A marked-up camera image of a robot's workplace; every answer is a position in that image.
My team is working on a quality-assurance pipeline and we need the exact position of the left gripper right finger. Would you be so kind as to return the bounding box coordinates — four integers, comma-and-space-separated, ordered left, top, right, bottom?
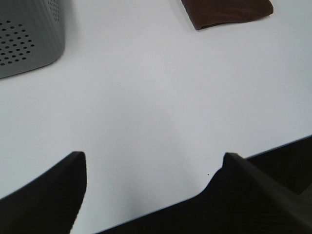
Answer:
106, 153, 312, 234

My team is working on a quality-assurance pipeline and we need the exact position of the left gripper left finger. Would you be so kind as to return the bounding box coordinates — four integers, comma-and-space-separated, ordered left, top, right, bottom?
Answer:
0, 152, 87, 234

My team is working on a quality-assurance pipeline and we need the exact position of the brown towel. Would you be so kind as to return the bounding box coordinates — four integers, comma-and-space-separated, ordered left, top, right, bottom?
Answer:
182, 0, 273, 30

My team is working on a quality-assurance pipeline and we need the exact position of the grey perforated basket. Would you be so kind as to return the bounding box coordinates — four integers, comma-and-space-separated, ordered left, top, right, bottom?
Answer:
0, 0, 65, 78

